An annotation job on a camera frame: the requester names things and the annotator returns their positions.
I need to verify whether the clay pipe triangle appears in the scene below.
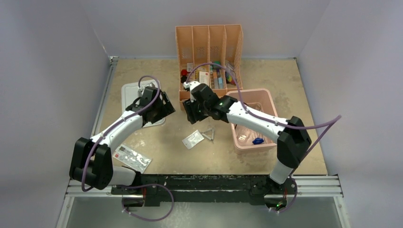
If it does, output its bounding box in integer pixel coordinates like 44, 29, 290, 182
201, 127, 215, 142

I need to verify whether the white foil sachet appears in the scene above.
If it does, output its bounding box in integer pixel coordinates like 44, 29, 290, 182
182, 130, 204, 150

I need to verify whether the white plastic bin lid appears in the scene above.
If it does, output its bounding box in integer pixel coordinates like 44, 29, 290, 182
121, 79, 165, 127

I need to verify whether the small clear glass beaker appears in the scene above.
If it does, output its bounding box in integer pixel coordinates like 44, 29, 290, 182
237, 133, 250, 146

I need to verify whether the pink plastic bin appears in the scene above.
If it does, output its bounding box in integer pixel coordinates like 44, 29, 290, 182
230, 88, 278, 152

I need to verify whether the blue plastic clip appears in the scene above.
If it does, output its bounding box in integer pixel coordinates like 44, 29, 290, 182
252, 138, 264, 145

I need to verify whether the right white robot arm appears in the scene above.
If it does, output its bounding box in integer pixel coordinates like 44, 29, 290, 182
183, 81, 312, 193

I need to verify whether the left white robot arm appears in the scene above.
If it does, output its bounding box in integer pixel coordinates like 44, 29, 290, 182
69, 86, 175, 194

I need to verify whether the red and black bottle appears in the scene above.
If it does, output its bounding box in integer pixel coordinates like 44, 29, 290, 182
180, 69, 189, 84

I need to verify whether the colourful item packet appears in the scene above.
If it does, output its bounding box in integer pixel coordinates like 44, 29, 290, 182
225, 60, 236, 85

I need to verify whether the green cube block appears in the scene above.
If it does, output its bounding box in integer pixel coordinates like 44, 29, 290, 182
213, 61, 221, 68

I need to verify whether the orange plastic file organizer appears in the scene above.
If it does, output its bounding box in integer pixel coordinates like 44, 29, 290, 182
175, 24, 243, 111

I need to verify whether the plastic packet with red label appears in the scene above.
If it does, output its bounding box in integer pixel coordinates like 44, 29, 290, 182
113, 144, 152, 173

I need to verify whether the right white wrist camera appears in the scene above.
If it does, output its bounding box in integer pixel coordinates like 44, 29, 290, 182
183, 81, 200, 92

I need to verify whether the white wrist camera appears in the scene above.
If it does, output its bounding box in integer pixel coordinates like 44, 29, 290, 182
137, 86, 149, 97
183, 81, 200, 92

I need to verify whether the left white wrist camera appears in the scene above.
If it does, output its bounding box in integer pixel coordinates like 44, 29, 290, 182
137, 86, 149, 97

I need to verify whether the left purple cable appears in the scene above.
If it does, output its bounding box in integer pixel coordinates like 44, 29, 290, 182
81, 75, 161, 192

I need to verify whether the purple cable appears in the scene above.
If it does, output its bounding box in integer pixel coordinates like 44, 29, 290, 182
81, 75, 161, 192
185, 63, 342, 177

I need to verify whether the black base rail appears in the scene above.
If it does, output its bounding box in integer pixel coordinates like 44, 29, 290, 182
111, 174, 297, 210

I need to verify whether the aluminium frame rail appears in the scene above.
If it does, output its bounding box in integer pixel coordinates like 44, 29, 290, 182
294, 175, 343, 197

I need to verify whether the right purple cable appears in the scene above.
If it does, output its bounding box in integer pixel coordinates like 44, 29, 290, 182
185, 63, 342, 177

